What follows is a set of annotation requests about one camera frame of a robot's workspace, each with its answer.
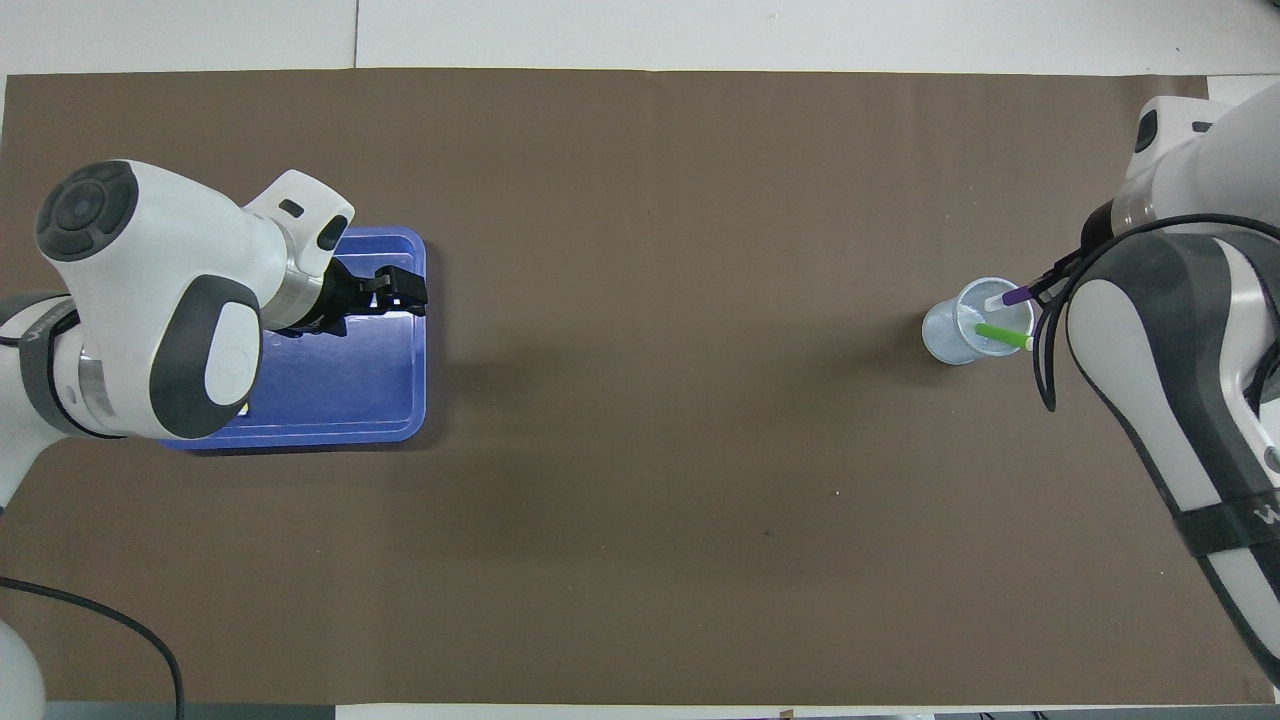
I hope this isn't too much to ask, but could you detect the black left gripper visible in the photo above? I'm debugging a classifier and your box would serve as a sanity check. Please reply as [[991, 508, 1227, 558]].
[[280, 262, 429, 337]]

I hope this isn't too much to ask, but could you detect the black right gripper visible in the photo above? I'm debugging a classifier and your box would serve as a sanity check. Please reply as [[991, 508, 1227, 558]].
[[1028, 198, 1119, 304]]

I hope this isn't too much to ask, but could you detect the blue plastic tray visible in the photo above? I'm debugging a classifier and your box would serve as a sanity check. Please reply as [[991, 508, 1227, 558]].
[[160, 227, 428, 453]]

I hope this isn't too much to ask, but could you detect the clear plastic cup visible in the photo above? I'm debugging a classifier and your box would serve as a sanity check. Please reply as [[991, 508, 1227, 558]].
[[922, 277, 1035, 366]]

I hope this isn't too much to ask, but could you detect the brown paper table mat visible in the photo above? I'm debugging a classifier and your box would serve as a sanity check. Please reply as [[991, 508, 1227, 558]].
[[0, 68, 1276, 706]]

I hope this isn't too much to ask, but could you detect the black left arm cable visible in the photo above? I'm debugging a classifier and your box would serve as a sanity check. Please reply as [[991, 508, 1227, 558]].
[[0, 575, 186, 720]]

